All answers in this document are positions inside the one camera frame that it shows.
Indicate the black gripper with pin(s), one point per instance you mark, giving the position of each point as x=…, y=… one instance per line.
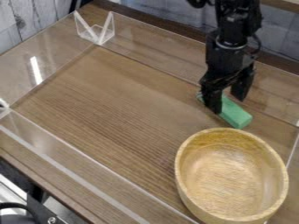
x=230, y=70

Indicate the green rectangular block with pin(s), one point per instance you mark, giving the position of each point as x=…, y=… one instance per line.
x=235, y=116

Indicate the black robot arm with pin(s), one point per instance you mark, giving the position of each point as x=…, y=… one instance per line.
x=233, y=46

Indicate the wooden bowl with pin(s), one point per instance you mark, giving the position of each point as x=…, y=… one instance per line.
x=231, y=177

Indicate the clear acrylic tray wall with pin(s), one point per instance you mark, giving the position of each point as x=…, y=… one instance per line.
x=95, y=115

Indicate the clear acrylic corner bracket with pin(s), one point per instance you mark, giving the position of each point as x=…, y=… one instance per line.
x=97, y=34

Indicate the black metal bracket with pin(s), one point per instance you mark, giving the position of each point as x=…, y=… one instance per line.
x=43, y=213

